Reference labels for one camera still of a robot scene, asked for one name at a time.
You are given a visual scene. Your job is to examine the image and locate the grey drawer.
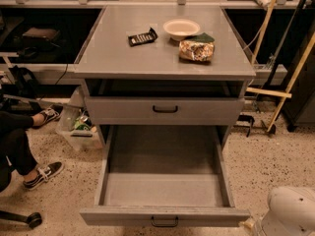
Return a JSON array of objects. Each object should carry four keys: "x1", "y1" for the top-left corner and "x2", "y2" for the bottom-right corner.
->
[
  {"x1": 85, "y1": 96, "x2": 244, "y2": 125},
  {"x1": 81, "y1": 125, "x2": 250, "y2": 227}
]

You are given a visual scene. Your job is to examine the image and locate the grey drawer cabinet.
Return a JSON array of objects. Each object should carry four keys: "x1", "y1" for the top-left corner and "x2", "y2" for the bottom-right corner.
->
[{"x1": 76, "y1": 4, "x2": 255, "y2": 141}]

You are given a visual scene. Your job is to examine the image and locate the black sneaker far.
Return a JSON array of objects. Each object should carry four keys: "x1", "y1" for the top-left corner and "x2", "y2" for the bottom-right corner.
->
[{"x1": 32, "y1": 107, "x2": 61, "y2": 128}]

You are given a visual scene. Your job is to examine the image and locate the grey upper drawer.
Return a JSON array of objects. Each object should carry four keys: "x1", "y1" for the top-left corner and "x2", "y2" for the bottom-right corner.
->
[{"x1": 85, "y1": 96, "x2": 244, "y2": 125}]

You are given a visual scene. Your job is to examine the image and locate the green soda can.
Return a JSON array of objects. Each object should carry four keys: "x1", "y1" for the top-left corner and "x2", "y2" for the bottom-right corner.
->
[{"x1": 74, "y1": 115, "x2": 92, "y2": 131}]

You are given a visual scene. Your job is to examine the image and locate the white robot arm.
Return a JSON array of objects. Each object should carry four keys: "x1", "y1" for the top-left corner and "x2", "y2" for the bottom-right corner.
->
[{"x1": 252, "y1": 186, "x2": 315, "y2": 236}]

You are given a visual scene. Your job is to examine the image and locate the dark box on shelf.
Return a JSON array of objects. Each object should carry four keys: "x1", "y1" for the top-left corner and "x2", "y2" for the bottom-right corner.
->
[{"x1": 22, "y1": 28, "x2": 60, "y2": 48}]

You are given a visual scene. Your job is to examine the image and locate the person leg black trousers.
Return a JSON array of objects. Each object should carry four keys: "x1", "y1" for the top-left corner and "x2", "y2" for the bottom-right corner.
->
[{"x1": 0, "y1": 111, "x2": 40, "y2": 190}]

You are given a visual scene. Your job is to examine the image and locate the grey bottom drawer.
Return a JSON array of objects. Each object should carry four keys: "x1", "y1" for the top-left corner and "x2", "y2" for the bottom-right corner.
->
[{"x1": 81, "y1": 125, "x2": 250, "y2": 227}]

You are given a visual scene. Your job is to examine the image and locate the black sneaker near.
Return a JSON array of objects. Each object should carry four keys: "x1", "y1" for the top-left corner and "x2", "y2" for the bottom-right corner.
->
[{"x1": 23, "y1": 162, "x2": 64, "y2": 190}]

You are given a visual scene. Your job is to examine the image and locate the clear plastic bin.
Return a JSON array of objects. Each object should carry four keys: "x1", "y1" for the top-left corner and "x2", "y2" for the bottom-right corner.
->
[{"x1": 56, "y1": 108, "x2": 102, "y2": 151}]

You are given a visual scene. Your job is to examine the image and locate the wooden stick frame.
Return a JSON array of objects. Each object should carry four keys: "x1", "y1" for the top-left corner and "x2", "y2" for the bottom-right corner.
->
[{"x1": 246, "y1": 0, "x2": 315, "y2": 135}]

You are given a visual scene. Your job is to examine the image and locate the black backpack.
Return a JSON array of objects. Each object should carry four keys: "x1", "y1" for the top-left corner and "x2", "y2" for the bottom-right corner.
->
[{"x1": 9, "y1": 66, "x2": 38, "y2": 98}]

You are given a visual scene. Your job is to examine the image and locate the white paper bowl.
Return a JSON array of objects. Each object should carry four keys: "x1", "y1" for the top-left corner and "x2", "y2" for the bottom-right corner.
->
[{"x1": 163, "y1": 19, "x2": 200, "y2": 41}]

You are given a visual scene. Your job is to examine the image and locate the office chair base wheel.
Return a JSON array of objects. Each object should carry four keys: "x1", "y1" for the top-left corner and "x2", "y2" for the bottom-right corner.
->
[{"x1": 0, "y1": 210, "x2": 42, "y2": 229}]

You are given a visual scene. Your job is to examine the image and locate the black sneaker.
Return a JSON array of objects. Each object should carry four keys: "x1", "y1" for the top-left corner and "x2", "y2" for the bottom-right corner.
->
[
  {"x1": 32, "y1": 107, "x2": 61, "y2": 128},
  {"x1": 23, "y1": 162, "x2": 64, "y2": 190}
]

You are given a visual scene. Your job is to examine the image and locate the black snack bar wrapper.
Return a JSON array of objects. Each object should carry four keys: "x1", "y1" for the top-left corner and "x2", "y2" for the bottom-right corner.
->
[{"x1": 128, "y1": 28, "x2": 158, "y2": 47}]

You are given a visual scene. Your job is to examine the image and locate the crumpled chip bag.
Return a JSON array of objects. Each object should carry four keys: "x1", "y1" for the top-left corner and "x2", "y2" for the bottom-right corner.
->
[{"x1": 179, "y1": 32, "x2": 215, "y2": 62}]

